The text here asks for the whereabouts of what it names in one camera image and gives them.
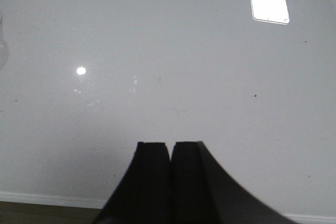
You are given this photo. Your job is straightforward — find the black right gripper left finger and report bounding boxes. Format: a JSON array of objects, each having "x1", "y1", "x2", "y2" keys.
[{"x1": 93, "y1": 142, "x2": 171, "y2": 223}]

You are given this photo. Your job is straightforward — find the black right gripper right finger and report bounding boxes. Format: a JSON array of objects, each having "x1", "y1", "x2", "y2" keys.
[{"x1": 170, "y1": 141, "x2": 300, "y2": 224}]

